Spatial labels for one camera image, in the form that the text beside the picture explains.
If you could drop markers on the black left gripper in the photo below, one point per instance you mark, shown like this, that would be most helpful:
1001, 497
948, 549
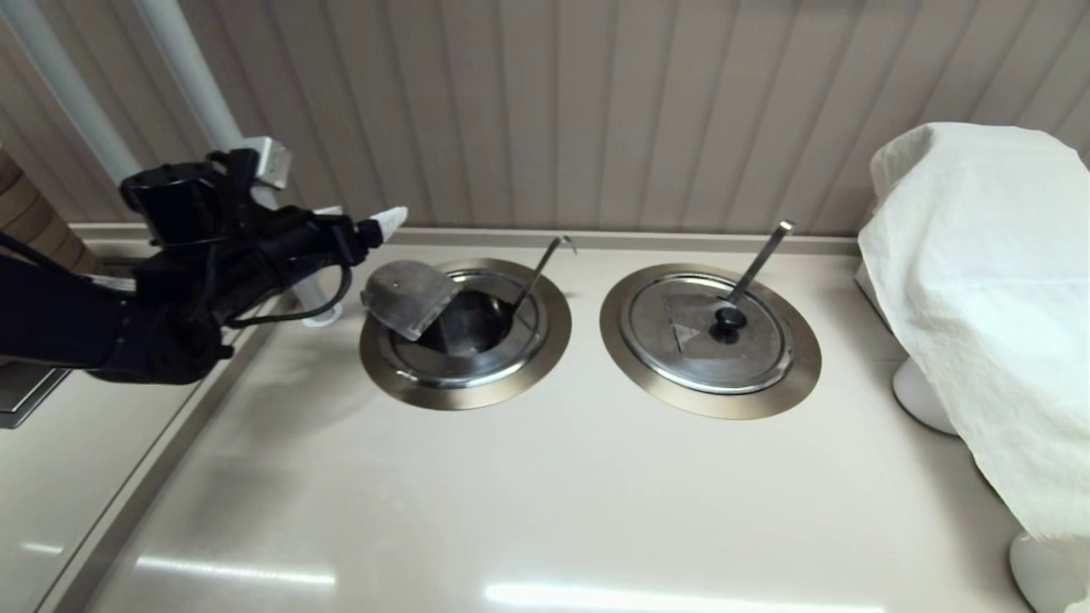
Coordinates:
289, 251

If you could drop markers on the hinged steel lid black knob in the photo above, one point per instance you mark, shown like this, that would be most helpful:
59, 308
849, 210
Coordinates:
681, 353
409, 294

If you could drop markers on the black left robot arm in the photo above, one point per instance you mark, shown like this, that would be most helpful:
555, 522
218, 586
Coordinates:
85, 323

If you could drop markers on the right steel pot lid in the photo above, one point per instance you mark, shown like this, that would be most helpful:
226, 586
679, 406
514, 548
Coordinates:
707, 388

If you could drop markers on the white round pole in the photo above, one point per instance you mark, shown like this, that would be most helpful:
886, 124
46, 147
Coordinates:
68, 85
192, 77

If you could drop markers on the brown wooden steamer stack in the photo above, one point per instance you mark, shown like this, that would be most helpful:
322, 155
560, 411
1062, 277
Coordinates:
25, 213

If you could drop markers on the grey framed recessed tray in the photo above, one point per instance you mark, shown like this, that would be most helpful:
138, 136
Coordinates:
25, 396

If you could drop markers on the white rounded stand base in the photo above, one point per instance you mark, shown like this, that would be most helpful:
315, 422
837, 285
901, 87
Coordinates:
1039, 579
915, 400

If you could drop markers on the white cloth cover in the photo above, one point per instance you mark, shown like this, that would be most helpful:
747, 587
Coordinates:
979, 298

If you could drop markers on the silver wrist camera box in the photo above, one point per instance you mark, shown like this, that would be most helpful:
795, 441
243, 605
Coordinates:
271, 162

